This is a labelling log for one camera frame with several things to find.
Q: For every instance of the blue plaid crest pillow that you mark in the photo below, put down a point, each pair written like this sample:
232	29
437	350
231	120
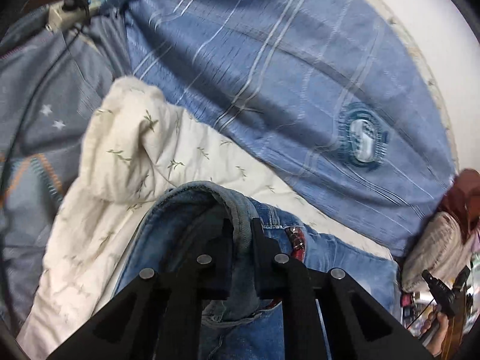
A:
323	91

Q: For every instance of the brown headboard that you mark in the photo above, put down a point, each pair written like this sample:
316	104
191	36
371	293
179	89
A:
462	202

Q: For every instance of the cream leaf-print quilt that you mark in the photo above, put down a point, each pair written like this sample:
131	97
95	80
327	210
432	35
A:
136	148

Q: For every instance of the beige striped pillow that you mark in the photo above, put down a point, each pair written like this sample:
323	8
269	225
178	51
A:
440	250

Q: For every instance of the white power strip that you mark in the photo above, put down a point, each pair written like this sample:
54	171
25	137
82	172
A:
62	15

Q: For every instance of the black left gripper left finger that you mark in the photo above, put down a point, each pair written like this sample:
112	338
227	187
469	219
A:
206	270

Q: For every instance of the blue denim jeans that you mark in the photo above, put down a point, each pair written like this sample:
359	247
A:
177	229

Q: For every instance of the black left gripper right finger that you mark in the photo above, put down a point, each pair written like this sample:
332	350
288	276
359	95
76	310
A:
277	275

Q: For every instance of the grey-blue star bedsheet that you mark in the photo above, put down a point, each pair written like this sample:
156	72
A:
51	84

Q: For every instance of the right hand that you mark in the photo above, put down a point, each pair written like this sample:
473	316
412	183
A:
436	342

